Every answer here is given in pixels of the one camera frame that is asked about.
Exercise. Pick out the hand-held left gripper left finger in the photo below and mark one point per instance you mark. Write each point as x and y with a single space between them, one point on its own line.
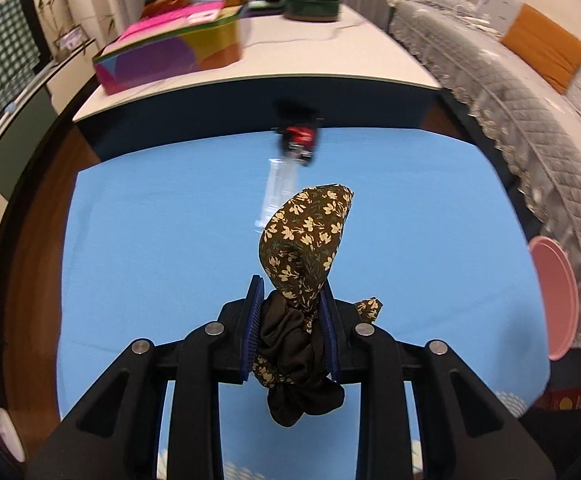
252 330

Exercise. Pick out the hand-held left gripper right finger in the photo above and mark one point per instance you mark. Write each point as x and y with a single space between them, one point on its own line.
329 340

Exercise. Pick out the dark floral fabric scrunchie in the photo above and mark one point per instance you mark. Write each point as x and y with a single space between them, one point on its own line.
303 245

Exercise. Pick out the clear plastic tube wrapper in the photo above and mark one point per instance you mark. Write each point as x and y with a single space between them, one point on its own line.
280 190

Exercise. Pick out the red and black wrapper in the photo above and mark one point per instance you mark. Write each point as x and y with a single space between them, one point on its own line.
300 135

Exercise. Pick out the pink round plate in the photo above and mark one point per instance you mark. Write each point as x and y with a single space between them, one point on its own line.
555 295

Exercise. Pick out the white top coffee table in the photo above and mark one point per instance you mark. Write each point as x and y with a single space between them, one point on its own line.
295 60

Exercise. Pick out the colourful tin box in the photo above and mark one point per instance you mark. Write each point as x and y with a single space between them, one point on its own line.
170 57

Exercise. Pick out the grey quilted sofa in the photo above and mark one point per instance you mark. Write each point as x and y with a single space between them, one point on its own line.
520 125

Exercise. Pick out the white and green cabinet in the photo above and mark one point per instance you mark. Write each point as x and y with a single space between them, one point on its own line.
15 150

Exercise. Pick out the pink folder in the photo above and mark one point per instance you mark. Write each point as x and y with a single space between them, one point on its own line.
170 22

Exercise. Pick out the green round bowl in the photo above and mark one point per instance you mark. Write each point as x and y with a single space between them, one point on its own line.
313 7

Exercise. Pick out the brown glossy bag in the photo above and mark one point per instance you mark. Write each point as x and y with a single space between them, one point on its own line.
165 2

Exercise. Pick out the orange cushion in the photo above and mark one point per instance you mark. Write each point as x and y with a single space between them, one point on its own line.
545 50

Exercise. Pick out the bamboo plant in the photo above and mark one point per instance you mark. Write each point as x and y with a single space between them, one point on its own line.
53 10

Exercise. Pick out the photo frame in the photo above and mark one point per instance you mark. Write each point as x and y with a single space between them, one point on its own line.
73 39

